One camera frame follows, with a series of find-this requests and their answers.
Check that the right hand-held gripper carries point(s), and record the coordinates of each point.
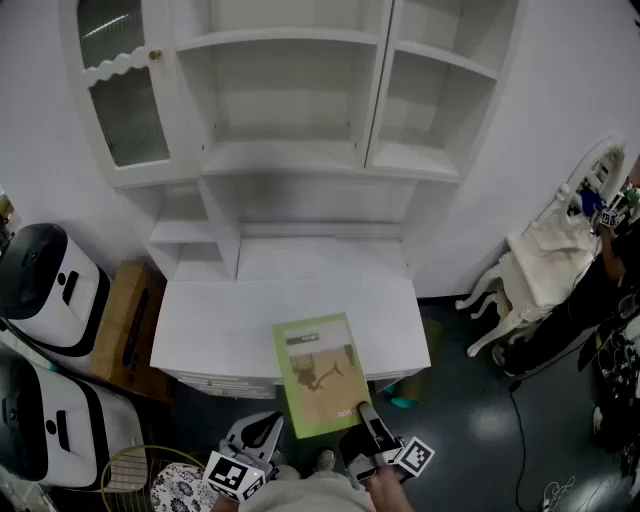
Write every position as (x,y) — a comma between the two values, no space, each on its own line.
(380,450)

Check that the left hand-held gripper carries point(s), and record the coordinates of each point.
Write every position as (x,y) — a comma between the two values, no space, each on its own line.
(232,475)

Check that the green cover book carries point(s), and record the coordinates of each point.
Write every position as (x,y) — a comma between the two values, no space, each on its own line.
(320,360)

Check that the white shelf compartment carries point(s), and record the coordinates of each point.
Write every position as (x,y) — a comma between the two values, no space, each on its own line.
(280,100)

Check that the person's right forearm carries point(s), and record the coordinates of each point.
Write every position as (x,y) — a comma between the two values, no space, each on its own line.
(390,495)

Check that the teal plastic item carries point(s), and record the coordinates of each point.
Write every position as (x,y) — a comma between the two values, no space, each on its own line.
(401,401)

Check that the person's grey shoe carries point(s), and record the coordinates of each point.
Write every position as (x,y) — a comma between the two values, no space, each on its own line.
(325,461)

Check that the person's light shirt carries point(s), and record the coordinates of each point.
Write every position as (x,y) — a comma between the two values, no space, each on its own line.
(310,495)

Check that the black white floral stool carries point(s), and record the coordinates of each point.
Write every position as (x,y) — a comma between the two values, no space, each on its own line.
(180,487)

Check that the white shelf cabinet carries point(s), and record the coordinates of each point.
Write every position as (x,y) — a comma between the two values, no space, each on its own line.
(225,320)

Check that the brown cardboard box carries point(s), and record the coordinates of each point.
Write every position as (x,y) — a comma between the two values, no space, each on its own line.
(117,325)

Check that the white black rounded machine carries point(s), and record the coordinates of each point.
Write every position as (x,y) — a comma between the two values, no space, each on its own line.
(75,425)
(55,290)

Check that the white ornate chair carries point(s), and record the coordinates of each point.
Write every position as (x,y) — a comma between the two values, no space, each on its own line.
(550,260)

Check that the black patterned bag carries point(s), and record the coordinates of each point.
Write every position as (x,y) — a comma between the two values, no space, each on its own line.
(615,360)

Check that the blue cloth item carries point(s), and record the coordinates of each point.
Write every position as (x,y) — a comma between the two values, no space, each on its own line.
(589,201)

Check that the white glass cabinet door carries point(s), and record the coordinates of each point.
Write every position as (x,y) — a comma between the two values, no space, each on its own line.
(170,125)

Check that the brass door knob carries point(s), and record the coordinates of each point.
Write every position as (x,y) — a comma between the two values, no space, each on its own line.
(155,55)

